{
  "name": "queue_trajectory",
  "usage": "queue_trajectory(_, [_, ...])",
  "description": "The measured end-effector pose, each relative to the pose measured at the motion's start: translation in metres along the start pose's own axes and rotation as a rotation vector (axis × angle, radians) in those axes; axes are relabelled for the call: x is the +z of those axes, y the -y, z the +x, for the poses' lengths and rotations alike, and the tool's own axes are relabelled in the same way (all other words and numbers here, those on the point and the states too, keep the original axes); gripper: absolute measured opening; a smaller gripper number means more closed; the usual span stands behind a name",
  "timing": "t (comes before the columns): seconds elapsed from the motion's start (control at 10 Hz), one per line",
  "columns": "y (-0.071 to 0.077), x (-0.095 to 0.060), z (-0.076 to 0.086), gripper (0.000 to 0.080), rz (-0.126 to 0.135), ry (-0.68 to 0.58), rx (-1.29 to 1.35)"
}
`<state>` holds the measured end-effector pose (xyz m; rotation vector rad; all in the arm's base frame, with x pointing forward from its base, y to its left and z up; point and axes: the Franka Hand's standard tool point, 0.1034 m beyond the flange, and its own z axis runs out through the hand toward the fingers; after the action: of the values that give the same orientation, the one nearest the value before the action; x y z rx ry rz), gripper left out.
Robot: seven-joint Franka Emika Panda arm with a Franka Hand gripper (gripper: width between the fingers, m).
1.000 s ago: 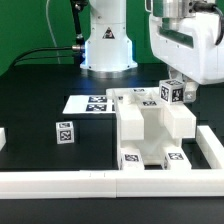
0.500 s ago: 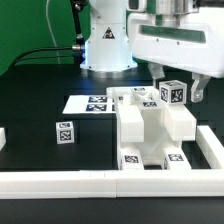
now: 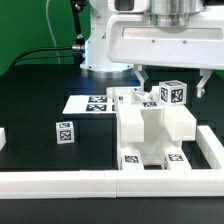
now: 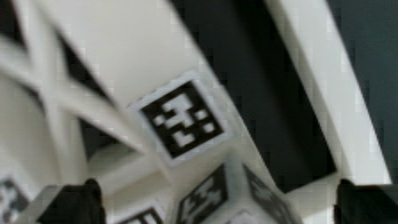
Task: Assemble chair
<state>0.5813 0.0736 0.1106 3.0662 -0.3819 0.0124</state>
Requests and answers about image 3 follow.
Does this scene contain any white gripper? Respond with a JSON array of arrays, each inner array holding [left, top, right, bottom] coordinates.
[[106, 11, 224, 98]]

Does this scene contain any white chair seat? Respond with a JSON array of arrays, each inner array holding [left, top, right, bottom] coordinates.
[[115, 97, 197, 170]]

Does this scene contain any white chair back assembly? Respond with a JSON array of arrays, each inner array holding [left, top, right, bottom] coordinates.
[[106, 87, 164, 157]]

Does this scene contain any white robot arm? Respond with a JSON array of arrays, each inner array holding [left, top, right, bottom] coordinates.
[[73, 0, 224, 96]]

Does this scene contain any white right fence bar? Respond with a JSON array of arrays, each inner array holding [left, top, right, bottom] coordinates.
[[196, 126, 224, 170]]

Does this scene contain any white fence bar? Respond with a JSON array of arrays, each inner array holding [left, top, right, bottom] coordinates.
[[0, 170, 224, 199], [196, 126, 224, 170], [0, 128, 6, 151]]

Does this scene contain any white marker sheet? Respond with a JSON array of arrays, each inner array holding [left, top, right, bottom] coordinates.
[[63, 95, 115, 114]]

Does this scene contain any white front fence bar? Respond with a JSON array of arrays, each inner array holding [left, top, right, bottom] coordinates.
[[0, 170, 224, 199]]

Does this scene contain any white left fence bar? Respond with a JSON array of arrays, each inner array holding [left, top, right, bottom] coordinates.
[[0, 128, 6, 151]]

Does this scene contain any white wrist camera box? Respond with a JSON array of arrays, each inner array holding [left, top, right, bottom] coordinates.
[[108, 0, 150, 13]]

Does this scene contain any black cable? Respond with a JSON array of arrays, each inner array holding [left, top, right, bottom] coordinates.
[[9, 0, 88, 69]]

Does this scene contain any grey cable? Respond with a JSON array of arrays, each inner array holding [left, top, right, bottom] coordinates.
[[45, 0, 63, 65]]

